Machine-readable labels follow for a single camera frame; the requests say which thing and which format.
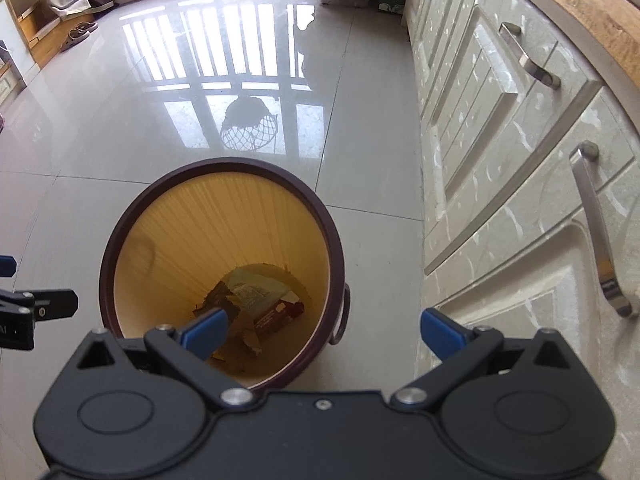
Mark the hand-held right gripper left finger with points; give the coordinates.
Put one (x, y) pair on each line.
(205, 332)

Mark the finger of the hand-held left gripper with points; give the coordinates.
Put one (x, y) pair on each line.
(6, 266)
(50, 304)

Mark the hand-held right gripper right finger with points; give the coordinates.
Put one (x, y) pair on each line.
(442, 332)

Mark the brown cardboard piece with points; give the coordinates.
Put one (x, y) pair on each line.
(246, 335)

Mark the yellow trash bin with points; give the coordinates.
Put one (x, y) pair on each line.
(150, 260)

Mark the white bed drawer cabinet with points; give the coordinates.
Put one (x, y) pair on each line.
(500, 185)

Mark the beige slipper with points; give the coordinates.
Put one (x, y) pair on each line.
(87, 26)
(74, 40)

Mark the wooden steps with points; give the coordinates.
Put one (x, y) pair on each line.
(45, 30)

